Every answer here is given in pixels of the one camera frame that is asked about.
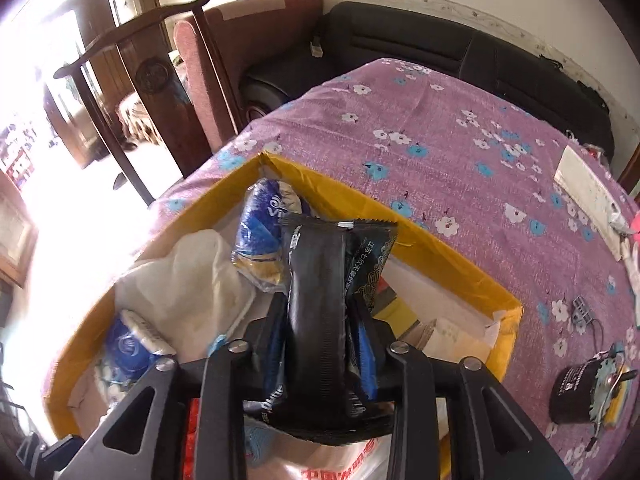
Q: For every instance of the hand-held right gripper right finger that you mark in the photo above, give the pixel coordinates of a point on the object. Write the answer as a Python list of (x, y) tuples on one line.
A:
[(371, 375)]

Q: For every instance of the small grey adapter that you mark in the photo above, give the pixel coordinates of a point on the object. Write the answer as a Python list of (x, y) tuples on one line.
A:
[(583, 312)]

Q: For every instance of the dark wooden chair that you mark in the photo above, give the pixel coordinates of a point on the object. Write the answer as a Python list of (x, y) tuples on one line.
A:
[(200, 60)]

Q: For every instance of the black snack packet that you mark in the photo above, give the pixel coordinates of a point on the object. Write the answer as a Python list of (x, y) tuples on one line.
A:
[(315, 310)]

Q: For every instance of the blue silver packet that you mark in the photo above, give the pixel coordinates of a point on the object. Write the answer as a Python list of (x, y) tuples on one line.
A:
[(260, 225)]

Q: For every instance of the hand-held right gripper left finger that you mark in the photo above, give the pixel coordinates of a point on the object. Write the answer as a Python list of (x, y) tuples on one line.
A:
[(260, 340)]

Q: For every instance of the wooden door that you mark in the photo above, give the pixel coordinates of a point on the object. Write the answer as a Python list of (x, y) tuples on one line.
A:
[(145, 35)]

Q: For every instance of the white plastic bag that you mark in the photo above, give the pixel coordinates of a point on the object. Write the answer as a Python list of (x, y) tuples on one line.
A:
[(190, 280)]

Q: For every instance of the white paper pad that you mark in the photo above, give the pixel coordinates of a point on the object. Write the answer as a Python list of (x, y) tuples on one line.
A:
[(582, 185)]

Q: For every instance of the black sofa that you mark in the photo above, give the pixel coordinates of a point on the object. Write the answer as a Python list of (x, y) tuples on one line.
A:
[(425, 40)]

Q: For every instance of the blue round-logo tissue pack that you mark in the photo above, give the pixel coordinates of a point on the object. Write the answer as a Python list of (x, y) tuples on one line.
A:
[(125, 350)]

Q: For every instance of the black charger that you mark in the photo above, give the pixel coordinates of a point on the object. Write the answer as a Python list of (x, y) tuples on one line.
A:
[(575, 390)]

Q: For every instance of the purple floral bedsheet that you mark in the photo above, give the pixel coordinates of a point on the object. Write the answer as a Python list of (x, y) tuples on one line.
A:
[(450, 160)]

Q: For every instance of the yellow cardboard box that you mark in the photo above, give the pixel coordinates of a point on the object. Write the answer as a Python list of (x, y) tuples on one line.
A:
[(350, 195)]

